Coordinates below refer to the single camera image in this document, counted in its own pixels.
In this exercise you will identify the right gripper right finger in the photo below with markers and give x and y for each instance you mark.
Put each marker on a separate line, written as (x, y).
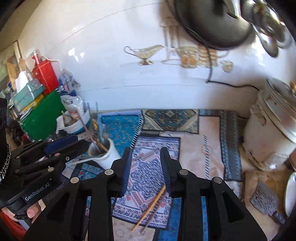
(210, 210)

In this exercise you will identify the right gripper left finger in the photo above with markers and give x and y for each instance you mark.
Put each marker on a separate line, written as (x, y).
(63, 218)

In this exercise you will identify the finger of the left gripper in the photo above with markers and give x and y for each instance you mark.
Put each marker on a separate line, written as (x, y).
(55, 146)
(34, 159)

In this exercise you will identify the silver metal fork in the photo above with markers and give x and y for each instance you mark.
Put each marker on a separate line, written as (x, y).
(84, 159)

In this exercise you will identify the mauve purple chopstick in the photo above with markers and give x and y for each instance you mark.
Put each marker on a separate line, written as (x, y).
(87, 131)

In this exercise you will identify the gold metal spoon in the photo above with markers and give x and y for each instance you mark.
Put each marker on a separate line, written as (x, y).
(96, 131)

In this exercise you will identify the teal chopstick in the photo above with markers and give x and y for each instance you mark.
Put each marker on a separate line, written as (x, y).
(100, 124)

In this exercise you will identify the orange yellow chopstick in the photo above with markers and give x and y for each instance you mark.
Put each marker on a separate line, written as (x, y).
(150, 207)

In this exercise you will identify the kitchen cleaver knife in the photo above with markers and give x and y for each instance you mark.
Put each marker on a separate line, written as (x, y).
(267, 202)

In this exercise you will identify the person's left hand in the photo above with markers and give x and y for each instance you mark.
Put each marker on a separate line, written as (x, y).
(32, 212)

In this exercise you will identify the green cutting board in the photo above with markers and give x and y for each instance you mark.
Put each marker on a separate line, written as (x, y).
(41, 121)

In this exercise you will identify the white blue-rimmed bowl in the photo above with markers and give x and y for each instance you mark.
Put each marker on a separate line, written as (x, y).
(66, 123)

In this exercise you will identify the white ceramic utensil cup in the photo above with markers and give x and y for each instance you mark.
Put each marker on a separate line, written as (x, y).
(104, 159)

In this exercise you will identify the blue white plastic bag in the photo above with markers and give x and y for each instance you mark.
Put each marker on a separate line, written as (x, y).
(68, 88)

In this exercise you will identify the teal tissue box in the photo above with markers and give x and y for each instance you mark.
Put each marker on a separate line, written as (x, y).
(28, 94)

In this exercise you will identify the white plate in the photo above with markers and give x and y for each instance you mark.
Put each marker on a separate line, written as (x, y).
(289, 200)

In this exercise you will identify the red tin box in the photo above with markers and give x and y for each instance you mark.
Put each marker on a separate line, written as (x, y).
(43, 71)

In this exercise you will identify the patterned patchwork table mat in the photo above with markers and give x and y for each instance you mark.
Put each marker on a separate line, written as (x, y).
(204, 142)

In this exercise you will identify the white rice cooker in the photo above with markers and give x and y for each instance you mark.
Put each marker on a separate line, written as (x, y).
(269, 135)

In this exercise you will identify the black hanging wok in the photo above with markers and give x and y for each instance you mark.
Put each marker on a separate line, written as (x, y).
(216, 24)

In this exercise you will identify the hanging metal ladle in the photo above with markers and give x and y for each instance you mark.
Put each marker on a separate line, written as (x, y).
(268, 26)

